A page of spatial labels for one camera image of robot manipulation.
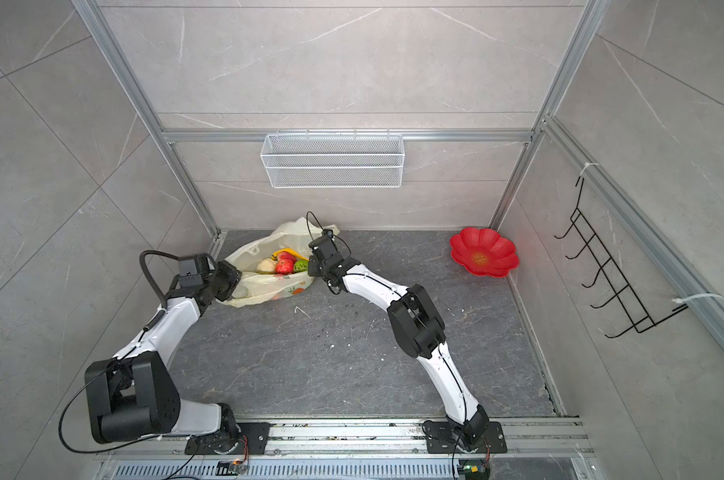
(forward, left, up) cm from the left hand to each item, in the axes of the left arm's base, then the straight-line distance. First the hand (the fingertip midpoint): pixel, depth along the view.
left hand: (242, 262), depth 88 cm
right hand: (+6, -20, -7) cm, 22 cm away
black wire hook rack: (-28, -93, +15) cm, 98 cm away
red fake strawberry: (+9, -9, -12) cm, 17 cm away
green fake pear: (+7, -15, -11) cm, 20 cm away
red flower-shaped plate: (+15, -84, -17) cm, 87 cm away
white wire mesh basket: (+34, -27, +13) cm, 45 cm away
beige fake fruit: (+7, -3, -11) cm, 14 cm away
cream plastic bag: (-5, -3, -7) cm, 9 cm away
